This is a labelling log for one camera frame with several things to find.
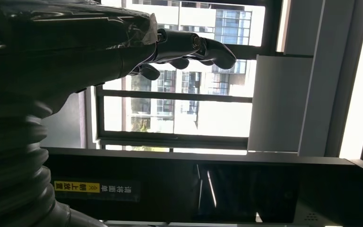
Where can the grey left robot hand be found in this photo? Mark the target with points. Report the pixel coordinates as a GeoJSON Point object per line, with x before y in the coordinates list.
{"type": "Point", "coordinates": [59, 53]}

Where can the dark window frame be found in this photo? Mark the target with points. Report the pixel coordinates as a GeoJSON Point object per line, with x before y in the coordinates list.
{"type": "Point", "coordinates": [175, 95]}

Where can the black inbound scanner machine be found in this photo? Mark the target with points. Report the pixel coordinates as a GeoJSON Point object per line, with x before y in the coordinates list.
{"type": "Point", "coordinates": [169, 188]}

